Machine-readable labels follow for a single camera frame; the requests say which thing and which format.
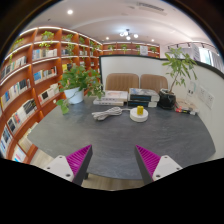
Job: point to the brown chair right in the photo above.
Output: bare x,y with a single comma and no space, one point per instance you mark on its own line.
153,82

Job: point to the white round power socket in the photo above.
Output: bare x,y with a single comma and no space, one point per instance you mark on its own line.
138,118

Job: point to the dark book stack right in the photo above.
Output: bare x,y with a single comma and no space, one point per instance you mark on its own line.
143,97

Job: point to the white pot green plant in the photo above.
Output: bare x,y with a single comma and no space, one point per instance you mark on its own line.
80,78

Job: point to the orange wooden bookshelf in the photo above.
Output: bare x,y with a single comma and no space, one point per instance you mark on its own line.
29,78

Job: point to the white book stack left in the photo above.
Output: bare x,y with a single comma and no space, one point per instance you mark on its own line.
117,98

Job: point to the brown chair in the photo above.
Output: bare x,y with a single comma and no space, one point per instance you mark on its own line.
121,81
153,82

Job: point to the white wall socket panel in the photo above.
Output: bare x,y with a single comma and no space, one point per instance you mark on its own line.
206,97

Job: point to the black pot tall plant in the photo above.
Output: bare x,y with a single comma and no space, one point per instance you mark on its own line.
181,66

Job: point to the yellow charger plug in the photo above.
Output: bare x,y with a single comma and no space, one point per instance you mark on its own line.
140,110

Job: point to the small books by wall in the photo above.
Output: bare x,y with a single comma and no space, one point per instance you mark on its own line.
188,108

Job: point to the brown chair left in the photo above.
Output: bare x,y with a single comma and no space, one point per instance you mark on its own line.
121,81

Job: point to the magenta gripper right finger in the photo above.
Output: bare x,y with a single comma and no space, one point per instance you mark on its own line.
154,167

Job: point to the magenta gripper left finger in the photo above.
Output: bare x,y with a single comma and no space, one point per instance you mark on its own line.
72,167

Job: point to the ceiling chandelier lamp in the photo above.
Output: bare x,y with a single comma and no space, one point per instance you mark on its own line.
128,35

